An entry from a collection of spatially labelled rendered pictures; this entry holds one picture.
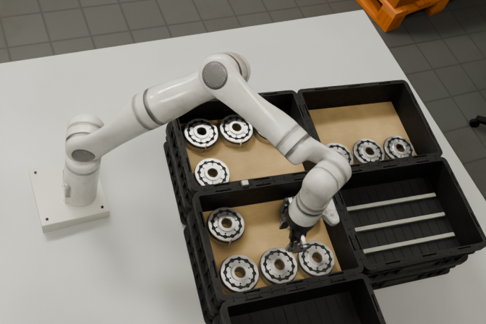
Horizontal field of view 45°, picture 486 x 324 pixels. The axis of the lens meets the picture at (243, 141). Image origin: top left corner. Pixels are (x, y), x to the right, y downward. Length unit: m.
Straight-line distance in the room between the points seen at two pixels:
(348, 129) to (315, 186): 0.76
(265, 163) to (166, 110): 0.52
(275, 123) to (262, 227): 0.52
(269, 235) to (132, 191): 0.44
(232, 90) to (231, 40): 1.01
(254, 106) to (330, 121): 0.74
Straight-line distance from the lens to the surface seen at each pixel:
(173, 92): 1.34
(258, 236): 1.65
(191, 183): 1.57
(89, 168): 1.57
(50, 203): 1.74
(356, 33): 2.44
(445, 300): 1.96
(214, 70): 1.24
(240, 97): 1.23
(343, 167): 1.23
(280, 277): 1.59
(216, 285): 1.47
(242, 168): 1.74
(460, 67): 3.67
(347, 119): 1.96
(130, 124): 1.38
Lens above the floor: 2.29
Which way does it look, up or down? 55 degrees down
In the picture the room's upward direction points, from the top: 21 degrees clockwise
